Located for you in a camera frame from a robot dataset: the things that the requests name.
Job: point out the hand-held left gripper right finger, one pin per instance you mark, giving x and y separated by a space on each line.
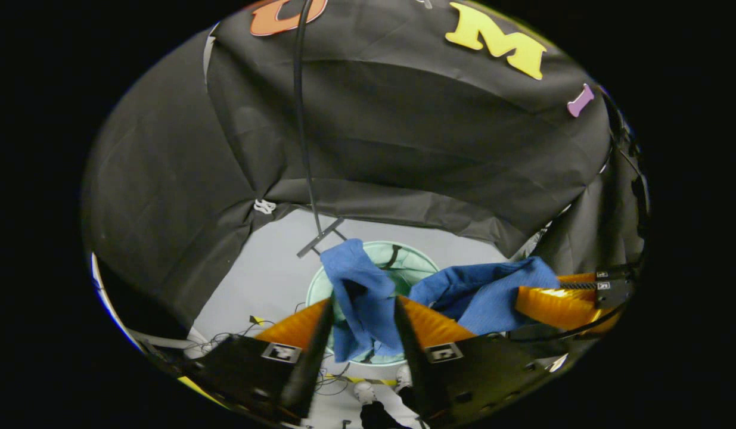
415 363

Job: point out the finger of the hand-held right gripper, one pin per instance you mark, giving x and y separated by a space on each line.
606 277
564 310

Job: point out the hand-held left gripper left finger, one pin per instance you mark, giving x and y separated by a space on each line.
311 363

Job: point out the green mesh laundry hamper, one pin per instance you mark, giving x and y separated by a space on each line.
412 265

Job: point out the black metal clothes rack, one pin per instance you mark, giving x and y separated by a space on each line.
320 237

